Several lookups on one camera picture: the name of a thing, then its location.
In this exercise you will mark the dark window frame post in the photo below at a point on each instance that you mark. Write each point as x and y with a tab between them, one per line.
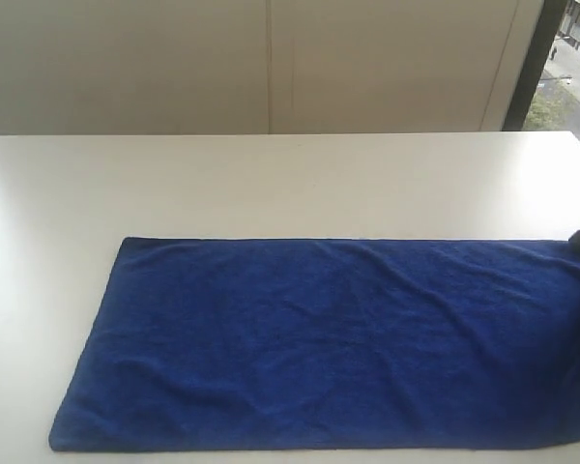
547	24

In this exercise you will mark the blue microfiber towel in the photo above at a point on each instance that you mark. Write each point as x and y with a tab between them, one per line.
322	344

